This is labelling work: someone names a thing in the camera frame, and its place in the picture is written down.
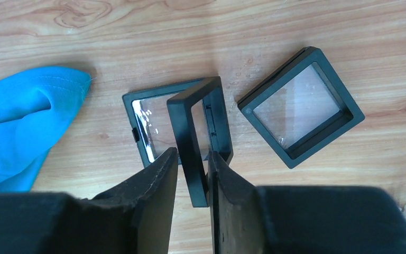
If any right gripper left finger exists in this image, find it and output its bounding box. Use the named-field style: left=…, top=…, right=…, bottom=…
left=0, top=148, right=178, bottom=253

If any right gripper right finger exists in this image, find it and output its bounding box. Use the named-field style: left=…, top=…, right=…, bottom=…
left=208, top=152, right=406, bottom=253

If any black hinged display case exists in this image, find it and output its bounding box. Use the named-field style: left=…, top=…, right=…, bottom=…
left=122, top=76, right=233, bottom=207

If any teal t-shirt garment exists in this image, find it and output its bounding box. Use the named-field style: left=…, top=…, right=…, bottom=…
left=0, top=66, right=92, bottom=193

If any black square display case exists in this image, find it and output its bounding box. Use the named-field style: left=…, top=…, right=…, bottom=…
left=237, top=46, right=365, bottom=169

